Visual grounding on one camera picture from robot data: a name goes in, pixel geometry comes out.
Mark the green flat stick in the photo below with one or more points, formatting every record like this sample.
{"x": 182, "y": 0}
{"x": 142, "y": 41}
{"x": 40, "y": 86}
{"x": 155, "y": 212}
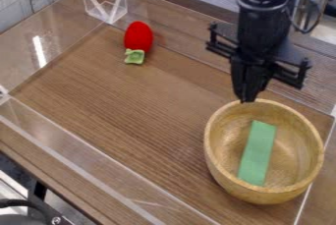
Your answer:
{"x": 256, "y": 154}

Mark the clear acrylic tray wall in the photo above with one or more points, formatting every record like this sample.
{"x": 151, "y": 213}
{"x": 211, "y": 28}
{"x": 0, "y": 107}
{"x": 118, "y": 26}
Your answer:
{"x": 103, "y": 187}

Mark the black table leg frame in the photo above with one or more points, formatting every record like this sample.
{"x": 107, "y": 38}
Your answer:
{"x": 23, "y": 206}

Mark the clear acrylic corner bracket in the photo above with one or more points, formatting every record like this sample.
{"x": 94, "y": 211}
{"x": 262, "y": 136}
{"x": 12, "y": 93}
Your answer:
{"x": 107, "y": 11}

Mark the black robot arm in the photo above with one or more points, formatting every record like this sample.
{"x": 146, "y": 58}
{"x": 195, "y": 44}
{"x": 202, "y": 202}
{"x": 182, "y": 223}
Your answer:
{"x": 266, "y": 21}

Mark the brown wooden bowl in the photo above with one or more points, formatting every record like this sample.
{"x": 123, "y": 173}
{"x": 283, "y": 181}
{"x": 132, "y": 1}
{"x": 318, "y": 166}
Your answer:
{"x": 298, "y": 153}

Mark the red plush strawberry toy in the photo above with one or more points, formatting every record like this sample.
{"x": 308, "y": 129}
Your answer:
{"x": 138, "y": 42}

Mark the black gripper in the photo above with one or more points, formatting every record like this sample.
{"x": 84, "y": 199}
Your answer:
{"x": 254, "y": 67}

